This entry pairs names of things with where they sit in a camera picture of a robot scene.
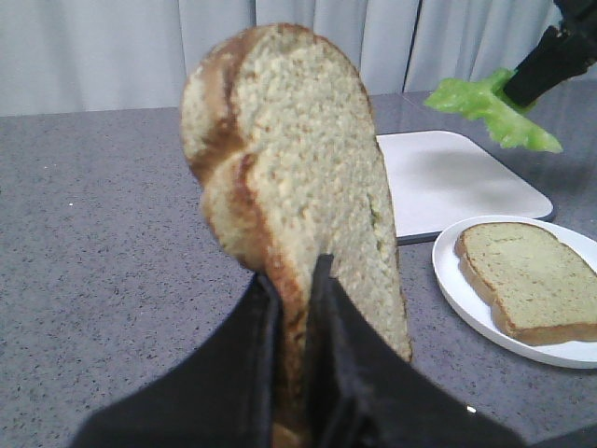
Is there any white curtain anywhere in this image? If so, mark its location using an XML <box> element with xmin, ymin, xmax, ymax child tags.
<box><xmin>1</xmin><ymin>1</ymin><xmax>561</xmax><ymax>116</ymax></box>

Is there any white round plate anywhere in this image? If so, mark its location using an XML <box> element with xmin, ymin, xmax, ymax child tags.
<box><xmin>432</xmin><ymin>215</ymin><xmax>596</xmax><ymax>370</ymax></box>

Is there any green lettuce leaf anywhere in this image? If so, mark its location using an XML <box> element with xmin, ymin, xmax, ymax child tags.
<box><xmin>424</xmin><ymin>68</ymin><xmax>562</xmax><ymax>153</ymax></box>

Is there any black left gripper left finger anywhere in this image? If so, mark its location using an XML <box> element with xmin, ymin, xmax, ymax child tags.
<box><xmin>71</xmin><ymin>274</ymin><xmax>281</xmax><ymax>447</ymax></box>

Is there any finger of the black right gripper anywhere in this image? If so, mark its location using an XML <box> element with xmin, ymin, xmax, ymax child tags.
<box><xmin>503</xmin><ymin>26</ymin><xmax>589</xmax><ymax>106</ymax></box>

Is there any bread slice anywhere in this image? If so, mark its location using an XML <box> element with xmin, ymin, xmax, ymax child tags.
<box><xmin>454</xmin><ymin>222</ymin><xmax>596</xmax><ymax>345</ymax></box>
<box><xmin>181</xmin><ymin>23</ymin><xmax>411</xmax><ymax>447</ymax></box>

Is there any white cutting board grey rim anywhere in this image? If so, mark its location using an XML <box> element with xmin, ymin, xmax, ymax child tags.
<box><xmin>377</xmin><ymin>131</ymin><xmax>555</xmax><ymax>245</ymax></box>

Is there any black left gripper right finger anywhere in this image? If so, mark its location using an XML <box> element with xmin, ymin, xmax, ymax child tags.
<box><xmin>305</xmin><ymin>255</ymin><xmax>522</xmax><ymax>447</ymax></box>

